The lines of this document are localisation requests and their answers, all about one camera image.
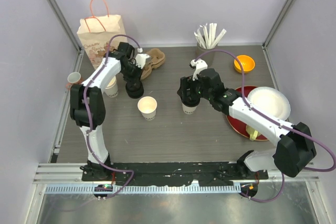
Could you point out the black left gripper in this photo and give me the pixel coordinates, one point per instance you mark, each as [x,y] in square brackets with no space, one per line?
[137,77]

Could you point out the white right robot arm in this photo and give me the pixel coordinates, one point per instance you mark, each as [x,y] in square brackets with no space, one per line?
[294,149]

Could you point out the yellow mug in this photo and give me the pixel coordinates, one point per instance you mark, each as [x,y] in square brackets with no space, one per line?
[252,133]

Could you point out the red round tray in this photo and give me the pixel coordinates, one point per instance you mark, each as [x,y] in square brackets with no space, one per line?
[239,126]

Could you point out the white paper cup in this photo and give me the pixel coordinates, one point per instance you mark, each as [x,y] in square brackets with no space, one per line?
[147,107]
[189,108]

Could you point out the stack of black cup lids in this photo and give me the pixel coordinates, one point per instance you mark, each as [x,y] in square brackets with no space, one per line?
[134,90]

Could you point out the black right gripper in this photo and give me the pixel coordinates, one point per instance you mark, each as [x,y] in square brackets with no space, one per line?
[187,83]

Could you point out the perforated cable duct rail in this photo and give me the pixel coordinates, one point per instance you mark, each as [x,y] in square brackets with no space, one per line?
[194,188]

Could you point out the black cup lid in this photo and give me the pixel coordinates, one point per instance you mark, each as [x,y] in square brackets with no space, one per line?
[191,103]

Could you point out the brown cardboard cup carrier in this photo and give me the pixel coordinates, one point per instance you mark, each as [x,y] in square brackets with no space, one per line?
[157,59]

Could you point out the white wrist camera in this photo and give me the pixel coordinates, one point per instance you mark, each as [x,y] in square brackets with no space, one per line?
[198,66]
[141,58]

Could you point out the small pink ceramic teacup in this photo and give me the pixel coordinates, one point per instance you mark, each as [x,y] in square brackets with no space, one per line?
[73,78]

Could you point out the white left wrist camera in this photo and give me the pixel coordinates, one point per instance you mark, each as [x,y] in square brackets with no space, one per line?
[141,58]

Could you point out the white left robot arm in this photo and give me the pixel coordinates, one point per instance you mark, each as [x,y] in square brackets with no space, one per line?
[87,106]

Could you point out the white paper plate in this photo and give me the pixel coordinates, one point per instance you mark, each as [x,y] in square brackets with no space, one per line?
[271,101]

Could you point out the stack of white paper cups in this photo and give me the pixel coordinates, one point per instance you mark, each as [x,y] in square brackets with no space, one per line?
[112,88]

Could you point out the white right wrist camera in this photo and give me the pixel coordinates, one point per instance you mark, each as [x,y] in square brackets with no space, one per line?
[198,66]

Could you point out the orange bowl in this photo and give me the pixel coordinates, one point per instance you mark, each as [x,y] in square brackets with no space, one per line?
[246,62]

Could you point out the grey straw holder cup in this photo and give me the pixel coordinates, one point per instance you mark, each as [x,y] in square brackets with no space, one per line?
[208,58]

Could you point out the paper bag with orange handles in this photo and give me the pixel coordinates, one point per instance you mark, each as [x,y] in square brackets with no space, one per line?
[99,33]

